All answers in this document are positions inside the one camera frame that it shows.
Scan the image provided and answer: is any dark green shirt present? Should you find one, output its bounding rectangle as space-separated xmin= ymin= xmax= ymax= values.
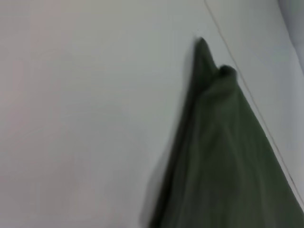
xmin=140 ymin=37 xmax=304 ymax=228

